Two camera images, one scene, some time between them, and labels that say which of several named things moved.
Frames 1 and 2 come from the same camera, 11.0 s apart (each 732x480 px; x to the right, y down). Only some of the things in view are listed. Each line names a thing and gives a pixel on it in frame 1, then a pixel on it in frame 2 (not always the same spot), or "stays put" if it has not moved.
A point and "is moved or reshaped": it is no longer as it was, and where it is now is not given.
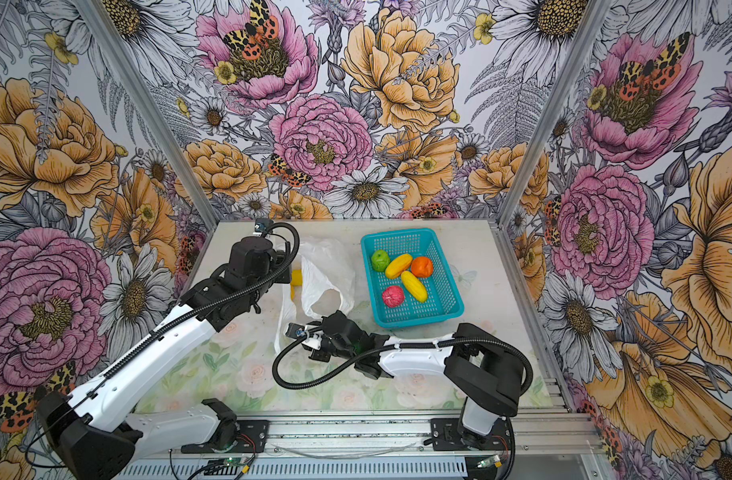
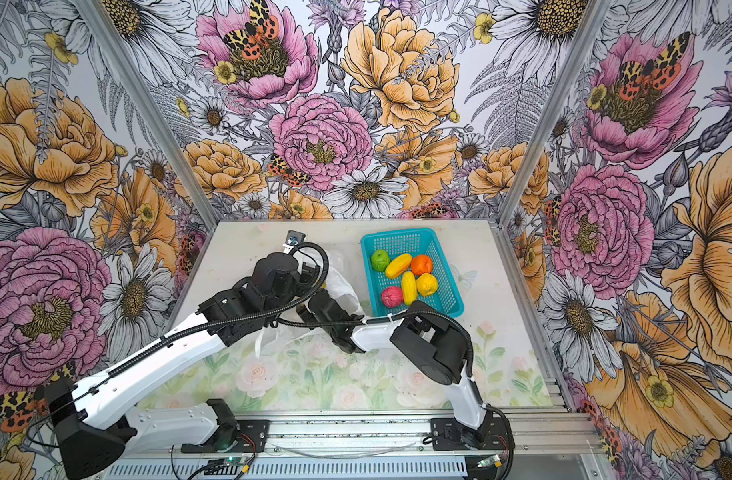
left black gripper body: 282,261 -> 301,286
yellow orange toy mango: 399,265 stays put
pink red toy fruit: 393,296 stays put
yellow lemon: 296,280 is moved or reshaped
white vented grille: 405,467 stays put
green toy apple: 380,260 stays put
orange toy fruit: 422,267 stays put
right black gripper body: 327,348 -> 305,313
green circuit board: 232,461 stays put
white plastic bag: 318,263 is moved or reshaped
